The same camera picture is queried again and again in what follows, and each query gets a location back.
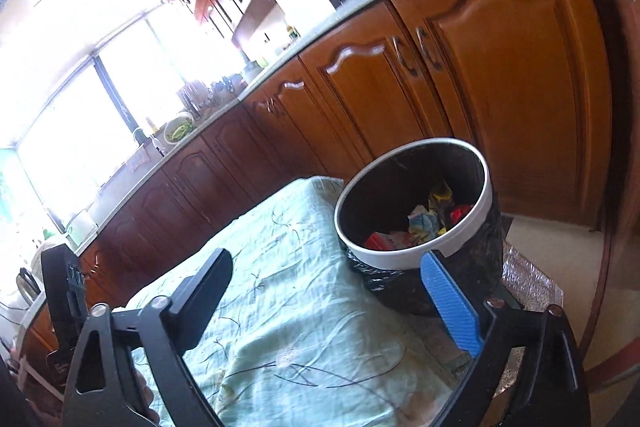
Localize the kitchen window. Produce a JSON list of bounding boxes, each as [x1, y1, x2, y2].
[[0, 2, 251, 233]]

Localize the silver foil table mat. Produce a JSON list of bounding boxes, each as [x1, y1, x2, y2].
[[492, 242, 563, 408]]

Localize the white lidded container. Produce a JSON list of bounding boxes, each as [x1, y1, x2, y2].
[[67, 209, 98, 243]]

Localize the yellow wrapper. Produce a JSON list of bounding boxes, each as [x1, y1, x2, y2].
[[430, 182, 453, 208]]

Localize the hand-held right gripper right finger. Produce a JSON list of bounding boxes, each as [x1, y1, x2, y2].
[[421, 252, 586, 427]]

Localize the pale green printed tablecloth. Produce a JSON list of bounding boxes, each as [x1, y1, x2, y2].
[[112, 176, 481, 427]]

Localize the red flat wrapper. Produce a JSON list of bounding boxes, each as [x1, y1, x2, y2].
[[364, 232, 396, 250]]

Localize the wooden lower kitchen cabinets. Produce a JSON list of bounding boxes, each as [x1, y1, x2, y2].
[[20, 0, 616, 358]]

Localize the bowl of green vegetables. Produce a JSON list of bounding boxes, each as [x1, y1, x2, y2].
[[164, 112, 195, 142]]

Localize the utensil holder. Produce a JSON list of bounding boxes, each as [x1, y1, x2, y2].
[[180, 82, 206, 115]]

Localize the metal cabinet door handle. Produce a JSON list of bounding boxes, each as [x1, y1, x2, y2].
[[392, 36, 421, 78], [415, 28, 446, 70]]

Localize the teal wall poster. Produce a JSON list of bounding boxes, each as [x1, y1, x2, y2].
[[0, 147, 21, 228]]

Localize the wooden round table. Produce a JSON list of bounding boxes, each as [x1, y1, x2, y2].
[[582, 227, 633, 390]]

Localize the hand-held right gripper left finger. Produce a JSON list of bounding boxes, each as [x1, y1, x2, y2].
[[62, 248, 233, 427]]

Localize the white-rimmed bin with black bag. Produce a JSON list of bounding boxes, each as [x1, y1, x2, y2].
[[334, 138, 506, 318]]

